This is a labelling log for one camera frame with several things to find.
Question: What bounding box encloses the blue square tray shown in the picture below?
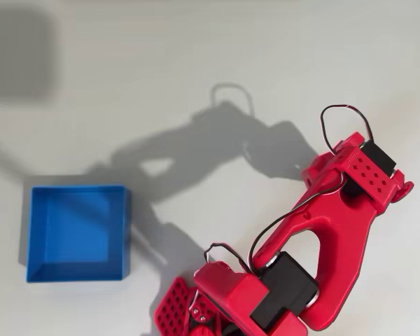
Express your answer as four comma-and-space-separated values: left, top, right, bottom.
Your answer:
25, 184, 132, 284

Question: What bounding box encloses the long black white cable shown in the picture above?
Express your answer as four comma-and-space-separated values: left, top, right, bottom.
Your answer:
248, 173, 348, 277

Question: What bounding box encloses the black looped servo cable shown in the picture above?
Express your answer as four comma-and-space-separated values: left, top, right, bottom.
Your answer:
319, 104, 375, 155

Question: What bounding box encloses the short black servo cable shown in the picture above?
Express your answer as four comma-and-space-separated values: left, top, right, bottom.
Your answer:
204, 242, 260, 278

